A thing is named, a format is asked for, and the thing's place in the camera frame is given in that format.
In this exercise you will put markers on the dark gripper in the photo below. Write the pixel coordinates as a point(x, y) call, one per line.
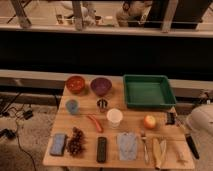
point(170, 118)

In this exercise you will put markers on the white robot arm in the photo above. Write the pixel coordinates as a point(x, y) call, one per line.
point(200, 119)

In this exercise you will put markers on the green plastic tray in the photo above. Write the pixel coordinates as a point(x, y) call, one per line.
point(148, 91)

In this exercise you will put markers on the orange apple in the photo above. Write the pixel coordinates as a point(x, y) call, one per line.
point(149, 122)

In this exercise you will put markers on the silver fork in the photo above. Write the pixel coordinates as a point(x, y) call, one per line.
point(143, 138)

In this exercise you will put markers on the yellow banana peel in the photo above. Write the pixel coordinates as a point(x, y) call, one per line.
point(159, 152)

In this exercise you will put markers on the blue folded cloth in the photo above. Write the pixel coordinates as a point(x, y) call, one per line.
point(127, 146)

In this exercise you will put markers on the white paper cup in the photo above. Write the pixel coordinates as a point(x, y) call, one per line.
point(114, 117)

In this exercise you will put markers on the small metal cup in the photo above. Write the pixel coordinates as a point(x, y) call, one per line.
point(102, 105)

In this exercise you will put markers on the red chili pepper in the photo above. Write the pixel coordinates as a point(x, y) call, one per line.
point(96, 123)

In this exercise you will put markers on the black remote control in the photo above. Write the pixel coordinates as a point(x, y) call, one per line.
point(101, 149)

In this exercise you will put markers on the purple bowl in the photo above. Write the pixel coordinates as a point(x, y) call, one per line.
point(101, 86)

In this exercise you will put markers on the bunch of dark grapes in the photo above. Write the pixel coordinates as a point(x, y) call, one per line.
point(75, 143)

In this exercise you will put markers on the blue plastic cup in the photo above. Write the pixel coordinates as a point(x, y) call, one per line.
point(72, 106)

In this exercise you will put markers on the orange bowl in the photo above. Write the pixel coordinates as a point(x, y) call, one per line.
point(75, 84)

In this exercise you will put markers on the blue sponge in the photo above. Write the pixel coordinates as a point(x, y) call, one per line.
point(58, 144)

